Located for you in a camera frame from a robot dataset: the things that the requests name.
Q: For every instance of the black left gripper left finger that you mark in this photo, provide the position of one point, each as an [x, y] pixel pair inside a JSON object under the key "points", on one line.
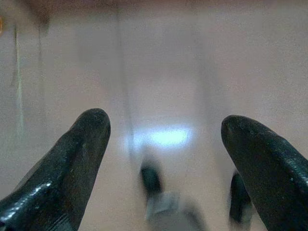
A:
{"points": [[60, 180]]}

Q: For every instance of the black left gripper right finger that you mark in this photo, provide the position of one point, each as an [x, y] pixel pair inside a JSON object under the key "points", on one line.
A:
{"points": [[272, 178]]}

